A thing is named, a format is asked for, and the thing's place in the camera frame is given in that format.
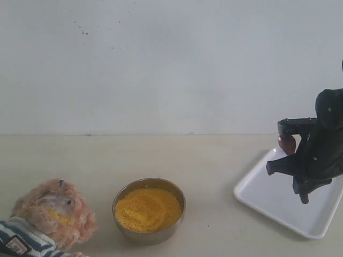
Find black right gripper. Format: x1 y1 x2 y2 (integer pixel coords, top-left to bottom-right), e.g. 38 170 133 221
266 123 342 194

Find dark brown wooden spoon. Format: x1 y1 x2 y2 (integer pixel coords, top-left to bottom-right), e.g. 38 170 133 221
278 134 309 204

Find beige teddy bear striped sweater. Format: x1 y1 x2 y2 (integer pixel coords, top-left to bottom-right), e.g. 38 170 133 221
1 179 97 256

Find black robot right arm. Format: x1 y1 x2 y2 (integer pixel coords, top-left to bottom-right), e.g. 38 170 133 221
266 88 342 204

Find white rectangular plastic tray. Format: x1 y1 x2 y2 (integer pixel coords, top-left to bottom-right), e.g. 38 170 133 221
233 147 342 239

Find stainless steel bowl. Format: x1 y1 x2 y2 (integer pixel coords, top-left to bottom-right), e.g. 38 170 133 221
112 178 186 245

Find yellow millet grains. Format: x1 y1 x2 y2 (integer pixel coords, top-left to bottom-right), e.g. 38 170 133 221
115 188 182 233

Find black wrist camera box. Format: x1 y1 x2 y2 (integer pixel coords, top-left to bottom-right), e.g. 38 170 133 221
277 117 317 135

